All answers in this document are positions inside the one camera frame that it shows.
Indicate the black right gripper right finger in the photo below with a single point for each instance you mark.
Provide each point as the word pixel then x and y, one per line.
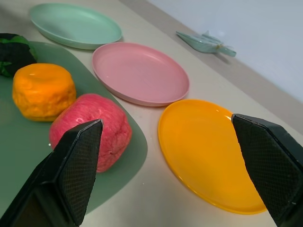
pixel 272 165

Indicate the green plate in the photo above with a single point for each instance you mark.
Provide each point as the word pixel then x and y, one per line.
pixel 75 27

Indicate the pink plate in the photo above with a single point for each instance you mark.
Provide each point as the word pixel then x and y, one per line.
pixel 140 73

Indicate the red apple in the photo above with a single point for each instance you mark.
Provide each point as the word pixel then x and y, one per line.
pixel 94 127

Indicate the orange plate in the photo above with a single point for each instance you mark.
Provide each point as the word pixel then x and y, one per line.
pixel 203 156

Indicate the orange plush ball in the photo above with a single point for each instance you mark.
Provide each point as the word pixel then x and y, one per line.
pixel 43 91

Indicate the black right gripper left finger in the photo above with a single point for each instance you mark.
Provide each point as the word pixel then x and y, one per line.
pixel 68 175

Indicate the black and green plush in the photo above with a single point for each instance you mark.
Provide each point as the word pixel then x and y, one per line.
pixel 14 53

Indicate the green mat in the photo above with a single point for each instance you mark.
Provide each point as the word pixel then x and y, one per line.
pixel 23 139

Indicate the clear plastic bag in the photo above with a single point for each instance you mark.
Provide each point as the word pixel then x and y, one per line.
pixel 208 43

